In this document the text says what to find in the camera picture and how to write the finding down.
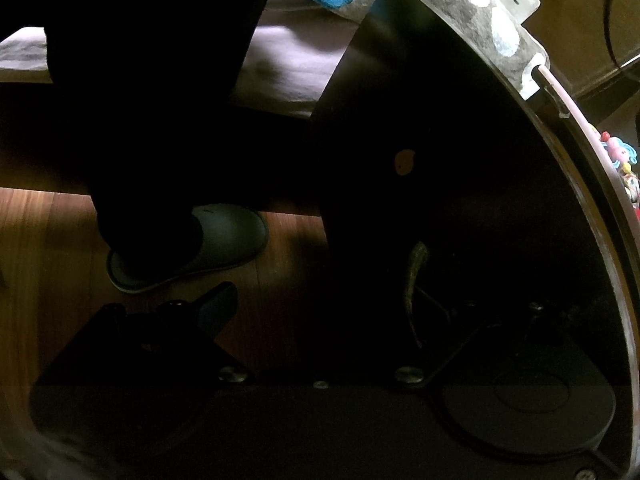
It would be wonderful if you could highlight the dark wooden nightstand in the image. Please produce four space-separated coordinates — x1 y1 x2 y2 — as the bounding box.
304 0 640 480

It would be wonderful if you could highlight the iridescent prism toy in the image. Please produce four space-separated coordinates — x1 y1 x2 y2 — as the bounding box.
620 170 640 209

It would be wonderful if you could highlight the pink caterpillar toy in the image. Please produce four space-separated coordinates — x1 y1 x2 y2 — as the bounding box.
599 131 640 174

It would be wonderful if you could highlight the person's leg in dark trousers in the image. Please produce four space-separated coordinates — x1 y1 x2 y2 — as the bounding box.
0 0 289 267

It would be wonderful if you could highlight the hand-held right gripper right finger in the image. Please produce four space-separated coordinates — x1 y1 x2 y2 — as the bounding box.
388 299 567 389

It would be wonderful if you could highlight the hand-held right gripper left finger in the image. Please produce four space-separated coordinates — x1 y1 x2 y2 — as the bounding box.
66 282 251 386

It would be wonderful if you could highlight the grey slipper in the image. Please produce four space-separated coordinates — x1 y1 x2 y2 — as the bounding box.
106 203 270 295

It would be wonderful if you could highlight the dark wooden headboard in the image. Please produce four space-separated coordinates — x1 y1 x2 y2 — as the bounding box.
534 0 640 107

